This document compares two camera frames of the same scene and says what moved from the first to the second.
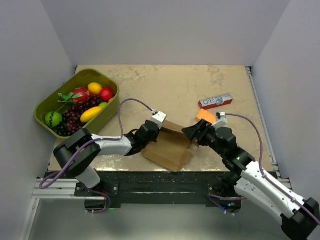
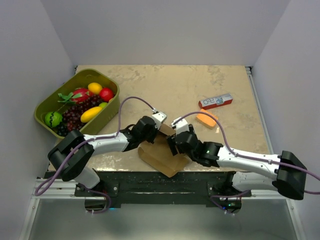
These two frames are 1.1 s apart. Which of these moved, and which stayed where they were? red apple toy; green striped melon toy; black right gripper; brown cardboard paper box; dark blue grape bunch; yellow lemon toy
Moved: brown cardboard paper box; black right gripper
Stayed: green striped melon toy; yellow lemon toy; dark blue grape bunch; red apple toy
